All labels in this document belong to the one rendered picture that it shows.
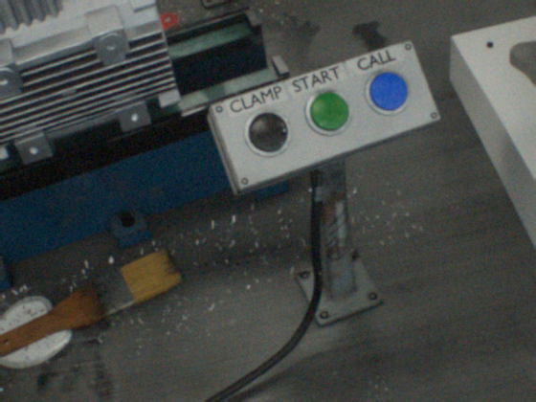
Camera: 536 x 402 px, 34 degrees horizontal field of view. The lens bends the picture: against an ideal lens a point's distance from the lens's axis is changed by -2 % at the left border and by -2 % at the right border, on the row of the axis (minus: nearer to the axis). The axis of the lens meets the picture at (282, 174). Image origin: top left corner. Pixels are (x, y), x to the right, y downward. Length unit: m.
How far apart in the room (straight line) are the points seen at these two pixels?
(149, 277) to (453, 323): 0.31
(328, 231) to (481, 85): 0.28
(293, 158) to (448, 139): 0.39
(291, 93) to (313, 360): 0.29
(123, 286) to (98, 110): 0.19
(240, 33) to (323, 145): 0.35
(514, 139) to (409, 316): 0.21
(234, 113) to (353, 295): 0.28
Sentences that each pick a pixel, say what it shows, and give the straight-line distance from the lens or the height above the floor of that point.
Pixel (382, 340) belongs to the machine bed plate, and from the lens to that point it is 0.86.
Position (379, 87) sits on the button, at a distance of 0.68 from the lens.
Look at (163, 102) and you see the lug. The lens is 0.88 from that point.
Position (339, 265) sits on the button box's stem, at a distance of 0.84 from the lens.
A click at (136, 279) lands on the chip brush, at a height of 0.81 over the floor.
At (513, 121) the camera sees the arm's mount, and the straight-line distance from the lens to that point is 0.94.
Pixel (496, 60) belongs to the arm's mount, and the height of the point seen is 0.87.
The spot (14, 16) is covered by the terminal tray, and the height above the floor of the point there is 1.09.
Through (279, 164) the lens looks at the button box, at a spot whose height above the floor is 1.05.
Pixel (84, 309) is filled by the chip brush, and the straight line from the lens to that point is 0.93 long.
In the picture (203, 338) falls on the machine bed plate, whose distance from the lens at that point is 0.88.
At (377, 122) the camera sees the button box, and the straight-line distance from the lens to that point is 0.69.
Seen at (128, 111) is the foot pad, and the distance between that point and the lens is 0.85.
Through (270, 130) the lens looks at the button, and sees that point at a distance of 0.66.
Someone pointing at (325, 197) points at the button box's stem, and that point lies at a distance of 0.76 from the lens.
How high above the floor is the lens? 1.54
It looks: 48 degrees down
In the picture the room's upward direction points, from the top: 9 degrees counter-clockwise
